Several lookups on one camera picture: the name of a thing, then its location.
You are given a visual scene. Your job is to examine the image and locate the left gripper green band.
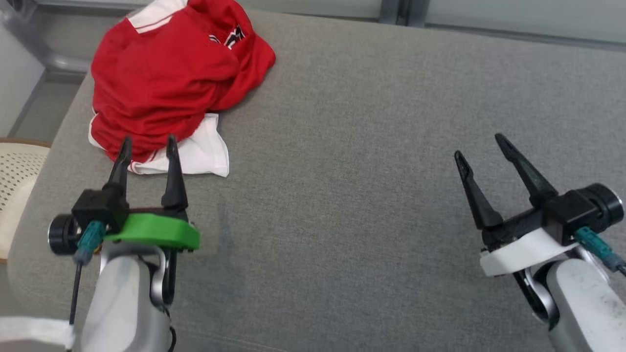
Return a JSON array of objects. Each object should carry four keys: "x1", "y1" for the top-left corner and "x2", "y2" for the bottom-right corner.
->
[{"x1": 104, "y1": 134, "x2": 201, "y2": 253}]

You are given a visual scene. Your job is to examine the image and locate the grey partition corner post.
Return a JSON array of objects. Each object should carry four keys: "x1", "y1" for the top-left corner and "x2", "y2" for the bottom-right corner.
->
[{"x1": 0, "y1": 7, "x2": 92, "y2": 75}]

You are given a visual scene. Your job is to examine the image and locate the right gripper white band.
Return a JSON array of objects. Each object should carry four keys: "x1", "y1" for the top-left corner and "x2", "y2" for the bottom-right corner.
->
[{"x1": 454, "y1": 133, "x2": 581, "y2": 278}]

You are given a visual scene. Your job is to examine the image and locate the left camera cable teal connector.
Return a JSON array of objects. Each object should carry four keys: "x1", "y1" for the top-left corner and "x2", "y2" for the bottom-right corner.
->
[{"x1": 68, "y1": 221, "x2": 106, "y2": 326}]

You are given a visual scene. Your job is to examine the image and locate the beige perforated laundry basket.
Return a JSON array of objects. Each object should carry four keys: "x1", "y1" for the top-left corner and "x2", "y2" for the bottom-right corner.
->
[{"x1": 0, "y1": 138, "x2": 52, "y2": 263}]

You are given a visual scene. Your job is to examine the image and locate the red white jersey number print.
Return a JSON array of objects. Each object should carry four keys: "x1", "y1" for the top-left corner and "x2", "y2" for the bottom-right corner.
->
[{"x1": 88, "y1": 0, "x2": 277, "y2": 177}]

